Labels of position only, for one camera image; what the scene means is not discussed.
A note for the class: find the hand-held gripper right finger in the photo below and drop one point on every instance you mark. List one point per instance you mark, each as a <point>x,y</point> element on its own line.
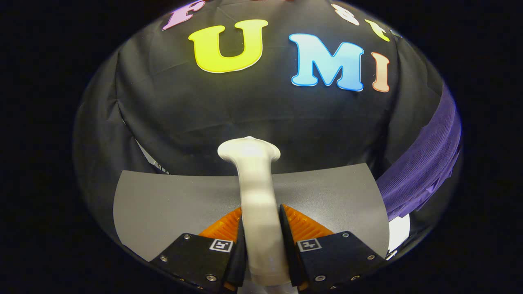
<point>291,261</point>

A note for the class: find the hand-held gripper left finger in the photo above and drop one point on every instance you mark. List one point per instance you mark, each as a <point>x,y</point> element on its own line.
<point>238,265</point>

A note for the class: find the grey cabinet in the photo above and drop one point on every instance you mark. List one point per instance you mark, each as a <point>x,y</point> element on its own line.
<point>163,204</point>

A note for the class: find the black backdrop cloth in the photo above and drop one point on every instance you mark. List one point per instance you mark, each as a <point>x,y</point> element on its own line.
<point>245,110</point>

